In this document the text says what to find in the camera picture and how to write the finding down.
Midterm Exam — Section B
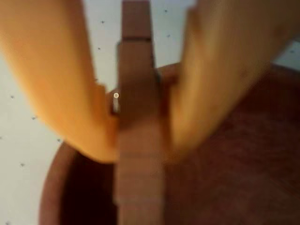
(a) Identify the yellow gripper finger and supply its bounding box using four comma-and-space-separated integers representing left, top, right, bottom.
0, 0, 120, 164
168, 0, 300, 156

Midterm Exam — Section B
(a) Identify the brown wooden bowl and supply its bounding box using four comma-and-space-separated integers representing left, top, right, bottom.
38, 61, 300, 225

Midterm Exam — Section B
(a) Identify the wooden clothespin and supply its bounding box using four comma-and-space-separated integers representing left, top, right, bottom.
113, 0, 165, 225

